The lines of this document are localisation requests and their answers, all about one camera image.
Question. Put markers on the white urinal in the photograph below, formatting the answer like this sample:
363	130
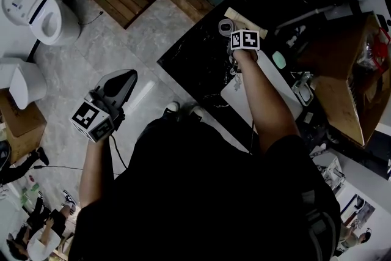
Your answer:
24	82

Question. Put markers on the person's white left shoe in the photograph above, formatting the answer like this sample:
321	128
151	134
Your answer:
173	106

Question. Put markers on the person's black shirt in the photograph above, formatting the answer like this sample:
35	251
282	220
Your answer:
198	192

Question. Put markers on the red plastic basket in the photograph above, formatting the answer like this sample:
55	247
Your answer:
382	46

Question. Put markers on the white soap dish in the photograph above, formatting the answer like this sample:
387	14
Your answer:
304	90

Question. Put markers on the mint green soap case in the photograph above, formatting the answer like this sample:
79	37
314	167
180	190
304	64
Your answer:
278	60

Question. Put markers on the person's left forearm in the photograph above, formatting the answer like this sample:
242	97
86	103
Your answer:
94	171

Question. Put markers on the beige wooden roller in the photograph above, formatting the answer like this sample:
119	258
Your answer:
244	23

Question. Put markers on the white toilet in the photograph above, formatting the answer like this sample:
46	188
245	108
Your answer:
33	13

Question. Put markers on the white drain pipe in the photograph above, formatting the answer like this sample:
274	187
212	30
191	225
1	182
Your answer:
305	16

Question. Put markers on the black marble sink counter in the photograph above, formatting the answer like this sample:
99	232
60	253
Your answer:
195	55

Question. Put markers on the silver laptop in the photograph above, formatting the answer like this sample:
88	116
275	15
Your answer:
275	82

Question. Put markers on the small brown cardboard box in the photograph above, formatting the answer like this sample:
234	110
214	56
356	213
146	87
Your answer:
23	122

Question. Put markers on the large open cardboard box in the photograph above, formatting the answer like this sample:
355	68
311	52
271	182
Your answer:
345	82

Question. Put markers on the grey hair dryer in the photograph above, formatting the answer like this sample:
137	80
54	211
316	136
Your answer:
225	27

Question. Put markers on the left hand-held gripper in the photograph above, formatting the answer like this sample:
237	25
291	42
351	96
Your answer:
91	123

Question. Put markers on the person's right forearm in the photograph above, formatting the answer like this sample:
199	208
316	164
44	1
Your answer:
265	101

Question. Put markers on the person's white shoe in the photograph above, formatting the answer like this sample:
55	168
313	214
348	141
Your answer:
198	110
173	106

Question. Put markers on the person's white right shoe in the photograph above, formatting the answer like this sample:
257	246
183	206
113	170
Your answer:
198	110

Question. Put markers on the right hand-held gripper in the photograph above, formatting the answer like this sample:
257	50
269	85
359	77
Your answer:
245	39

